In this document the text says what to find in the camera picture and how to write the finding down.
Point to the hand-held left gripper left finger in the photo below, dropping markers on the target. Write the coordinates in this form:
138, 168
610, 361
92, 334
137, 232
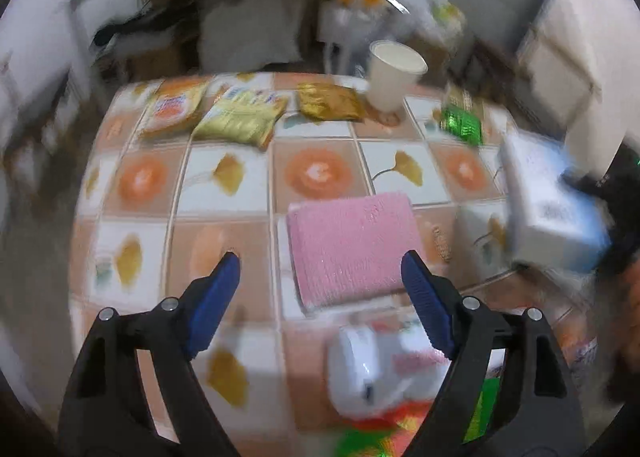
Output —
215, 302

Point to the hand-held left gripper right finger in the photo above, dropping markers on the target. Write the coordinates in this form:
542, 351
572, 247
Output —
425, 302

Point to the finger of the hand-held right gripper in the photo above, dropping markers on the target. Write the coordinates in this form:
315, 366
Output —
580, 184

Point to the blue white carton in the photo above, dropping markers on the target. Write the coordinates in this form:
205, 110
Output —
545, 202

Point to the pink dish cloth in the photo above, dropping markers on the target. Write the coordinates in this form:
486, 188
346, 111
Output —
350, 247

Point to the green foil snack bag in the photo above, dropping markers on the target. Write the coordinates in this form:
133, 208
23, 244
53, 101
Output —
365, 442

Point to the beige snack piece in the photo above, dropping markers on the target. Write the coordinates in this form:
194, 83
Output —
440, 242

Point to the white bottle red label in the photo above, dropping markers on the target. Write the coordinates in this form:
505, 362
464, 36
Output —
360, 372

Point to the small green packet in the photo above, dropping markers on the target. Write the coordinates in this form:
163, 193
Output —
460, 124

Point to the tile pattern tablecloth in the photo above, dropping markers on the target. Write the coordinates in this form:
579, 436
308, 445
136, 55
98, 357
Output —
320, 172

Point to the pale yellow noodle packet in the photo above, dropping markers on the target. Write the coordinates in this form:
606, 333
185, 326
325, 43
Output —
235, 119

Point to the orange noodle packet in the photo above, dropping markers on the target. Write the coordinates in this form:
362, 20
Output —
172, 107

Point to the white green carton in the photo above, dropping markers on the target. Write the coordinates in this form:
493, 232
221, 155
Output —
447, 14

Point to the paper cup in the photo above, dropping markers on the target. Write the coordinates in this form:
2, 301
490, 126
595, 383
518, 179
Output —
390, 82

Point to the golden brown packet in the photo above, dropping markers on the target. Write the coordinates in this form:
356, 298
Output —
327, 101

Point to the white crumpled sack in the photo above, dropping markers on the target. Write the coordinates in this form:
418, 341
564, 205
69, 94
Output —
250, 27

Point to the black bag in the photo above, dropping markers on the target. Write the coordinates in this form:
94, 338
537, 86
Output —
115, 34

